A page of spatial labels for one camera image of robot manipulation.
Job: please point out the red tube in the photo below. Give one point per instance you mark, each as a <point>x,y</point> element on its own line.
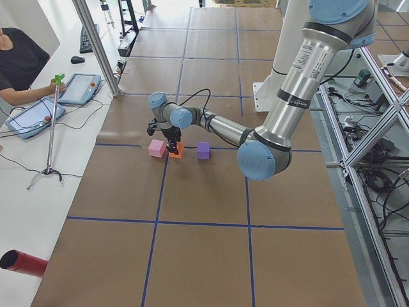
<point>17,261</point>

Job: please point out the reacher grabber stick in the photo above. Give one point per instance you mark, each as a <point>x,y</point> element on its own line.
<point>49,170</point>

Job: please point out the pink foam cube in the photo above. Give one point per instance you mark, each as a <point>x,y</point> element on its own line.
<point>157,148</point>

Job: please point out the black keyboard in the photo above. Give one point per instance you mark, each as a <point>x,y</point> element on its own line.
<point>85,43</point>

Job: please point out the purple foam cube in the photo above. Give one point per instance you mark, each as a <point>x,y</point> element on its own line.
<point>203,150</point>

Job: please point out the person in black shirt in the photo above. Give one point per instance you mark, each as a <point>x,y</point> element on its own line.
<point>22,59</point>

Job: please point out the black computer mouse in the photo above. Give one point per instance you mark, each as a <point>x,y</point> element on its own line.
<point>77,59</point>

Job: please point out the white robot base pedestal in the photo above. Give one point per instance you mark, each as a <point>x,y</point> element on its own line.
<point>290,40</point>

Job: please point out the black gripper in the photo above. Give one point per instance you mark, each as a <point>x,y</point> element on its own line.
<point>170,132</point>

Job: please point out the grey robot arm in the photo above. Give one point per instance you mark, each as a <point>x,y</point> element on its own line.
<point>313,32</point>

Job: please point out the blue teach pendant tablet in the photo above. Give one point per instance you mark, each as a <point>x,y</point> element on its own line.
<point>80,89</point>

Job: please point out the aluminium frame post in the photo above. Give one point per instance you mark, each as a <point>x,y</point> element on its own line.
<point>85,17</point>

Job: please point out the aluminium truss frame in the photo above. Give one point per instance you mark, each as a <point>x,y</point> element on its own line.
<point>362,123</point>

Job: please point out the orange foam cube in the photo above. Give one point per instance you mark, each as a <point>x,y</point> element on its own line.
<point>177,151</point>

